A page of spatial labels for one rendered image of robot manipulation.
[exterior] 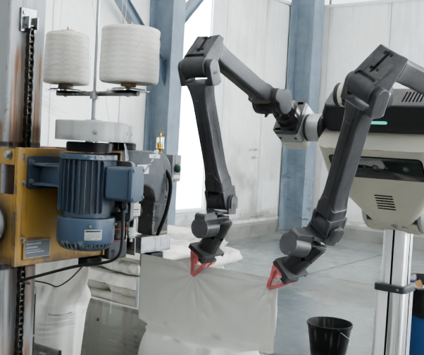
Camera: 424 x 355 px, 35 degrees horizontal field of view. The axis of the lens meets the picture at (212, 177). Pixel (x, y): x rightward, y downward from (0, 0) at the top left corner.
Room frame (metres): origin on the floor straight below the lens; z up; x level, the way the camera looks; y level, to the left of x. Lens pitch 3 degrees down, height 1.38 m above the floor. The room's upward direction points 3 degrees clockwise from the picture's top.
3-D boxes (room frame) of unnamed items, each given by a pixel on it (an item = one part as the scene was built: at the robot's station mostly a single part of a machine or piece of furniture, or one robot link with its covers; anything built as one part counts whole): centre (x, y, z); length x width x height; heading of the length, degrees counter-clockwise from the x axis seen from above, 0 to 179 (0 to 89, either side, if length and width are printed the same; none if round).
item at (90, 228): (1.78, 0.33, 1.21); 0.15 x 0.15 x 0.25
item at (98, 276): (5.26, 0.71, 0.32); 0.67 x 0.42 x 0.14; 147
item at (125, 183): (1.76, 0.22, 1.25); 0.10 x 0.08 x 0.12; 169
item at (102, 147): (1.78, 0.33, 1.35); 0.12 x 0.12 x 0.04
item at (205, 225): (1.88, -0.01, 1.18); 0.11 x 0.09 x 0.12; 144
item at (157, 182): (2.24, 0.33, 1.21); 0.30 x 0.25 x 0.30; 54
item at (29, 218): (1.95, 0.50, 1.18); 0.34 x 0.25 x 0.31; 144
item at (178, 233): (5.67, 0.21, 0.56); 0.67 x 0.43 x 0.15; 54
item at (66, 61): (2.06, 0.46, 1.61); 0.15 x 0.14 x 0.17; 54
